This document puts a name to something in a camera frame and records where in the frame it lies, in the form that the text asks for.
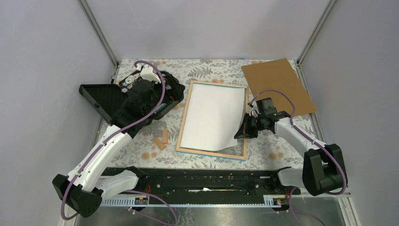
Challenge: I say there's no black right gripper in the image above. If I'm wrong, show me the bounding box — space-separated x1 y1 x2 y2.
234 113 265 139

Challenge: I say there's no hot air balloon photo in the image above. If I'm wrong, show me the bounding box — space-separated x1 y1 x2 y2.
180 83 247 152

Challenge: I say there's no wooden picture frame blue edge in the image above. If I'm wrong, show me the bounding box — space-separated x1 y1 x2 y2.
175 80 250 161

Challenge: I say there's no brown cardboard backing board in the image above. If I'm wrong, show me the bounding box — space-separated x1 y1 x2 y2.
241 59 317 116

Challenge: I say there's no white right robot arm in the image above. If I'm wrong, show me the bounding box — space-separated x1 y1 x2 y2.
234 98 348 196

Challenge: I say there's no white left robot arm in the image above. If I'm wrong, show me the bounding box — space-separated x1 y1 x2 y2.
52 77 167 221

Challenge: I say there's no black poker chip case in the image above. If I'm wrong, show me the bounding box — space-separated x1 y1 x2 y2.
79 71 185 125

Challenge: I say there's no small wooden block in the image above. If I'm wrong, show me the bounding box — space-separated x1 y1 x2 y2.
152 137 166 150
162 129 168 144

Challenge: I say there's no floral patterned table mat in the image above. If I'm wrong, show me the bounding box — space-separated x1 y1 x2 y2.
109 59 303 170

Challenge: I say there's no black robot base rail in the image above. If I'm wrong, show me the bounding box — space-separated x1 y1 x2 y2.
103 167 302 205

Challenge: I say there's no aluminium corner post left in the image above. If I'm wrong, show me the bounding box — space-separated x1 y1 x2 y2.
77 0 119 68

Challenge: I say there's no aluminium corner post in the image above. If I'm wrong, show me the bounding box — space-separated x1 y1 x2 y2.
296 0 338 65
77 0 119 68

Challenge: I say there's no aluminium corner post right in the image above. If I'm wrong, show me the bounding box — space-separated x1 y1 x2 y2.
296 0 338 65

